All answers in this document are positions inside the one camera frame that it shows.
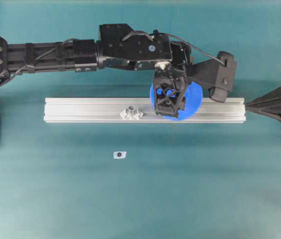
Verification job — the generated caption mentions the small white sticker marker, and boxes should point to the small white sticker marker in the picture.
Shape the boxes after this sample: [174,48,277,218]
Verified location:
[113,151,127,159]

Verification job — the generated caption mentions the black camera cable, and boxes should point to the black camera cable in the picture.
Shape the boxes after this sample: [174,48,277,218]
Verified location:
[121,30,228,66]

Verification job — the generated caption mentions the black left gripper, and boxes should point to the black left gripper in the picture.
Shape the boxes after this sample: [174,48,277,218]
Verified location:
[153,63,188,117]

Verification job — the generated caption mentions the white bracket above upper shaft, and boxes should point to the white bracket above upper shaft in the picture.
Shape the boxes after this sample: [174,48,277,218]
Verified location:
[119,109,132,120]

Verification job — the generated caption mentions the white bracket below upper shaft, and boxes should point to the white bracket below upper shaft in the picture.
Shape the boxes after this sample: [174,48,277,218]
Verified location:
[132,109,143,120]

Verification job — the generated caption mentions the large blue plastic gear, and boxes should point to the large blue plastic gear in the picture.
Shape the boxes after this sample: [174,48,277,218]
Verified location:
[164,83,203,121]

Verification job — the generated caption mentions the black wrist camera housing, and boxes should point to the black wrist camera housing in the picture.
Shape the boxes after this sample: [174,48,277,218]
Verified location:
[187,51,237,103]

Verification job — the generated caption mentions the aluminium extrusion rail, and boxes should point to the aluminium extrusion rail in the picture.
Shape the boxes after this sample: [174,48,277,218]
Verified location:
[43,98,246,123]

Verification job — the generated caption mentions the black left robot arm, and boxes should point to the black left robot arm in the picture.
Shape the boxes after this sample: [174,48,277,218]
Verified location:
[0,24,191,118]

